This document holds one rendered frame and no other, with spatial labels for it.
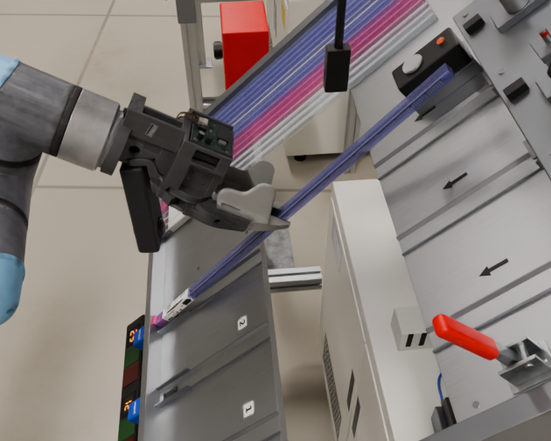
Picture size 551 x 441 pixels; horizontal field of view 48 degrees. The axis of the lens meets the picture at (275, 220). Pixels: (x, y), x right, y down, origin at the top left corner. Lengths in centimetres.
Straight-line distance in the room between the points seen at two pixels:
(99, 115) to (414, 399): 59
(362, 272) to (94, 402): 87
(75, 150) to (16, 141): 6
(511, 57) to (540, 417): 30
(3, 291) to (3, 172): 14
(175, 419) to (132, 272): 116
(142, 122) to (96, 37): 242
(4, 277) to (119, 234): 144
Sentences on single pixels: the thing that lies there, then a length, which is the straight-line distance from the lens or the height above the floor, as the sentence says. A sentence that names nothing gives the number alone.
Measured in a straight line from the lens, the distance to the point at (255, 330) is 72.
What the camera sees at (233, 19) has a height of 78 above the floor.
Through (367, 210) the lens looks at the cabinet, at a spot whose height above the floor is 62.
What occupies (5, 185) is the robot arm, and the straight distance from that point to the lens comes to 67.
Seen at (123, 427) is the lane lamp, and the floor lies 65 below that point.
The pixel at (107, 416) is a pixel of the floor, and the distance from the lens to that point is 166.
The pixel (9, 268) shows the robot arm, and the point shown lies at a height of 101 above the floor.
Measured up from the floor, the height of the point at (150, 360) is 73.
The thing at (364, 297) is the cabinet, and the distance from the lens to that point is 103.
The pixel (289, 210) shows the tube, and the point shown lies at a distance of 69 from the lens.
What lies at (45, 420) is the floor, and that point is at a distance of 170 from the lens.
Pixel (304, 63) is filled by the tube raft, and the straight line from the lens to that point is 93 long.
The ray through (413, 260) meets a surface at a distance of 61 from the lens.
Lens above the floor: 143
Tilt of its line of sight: 46 degrees down
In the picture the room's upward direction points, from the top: straight up
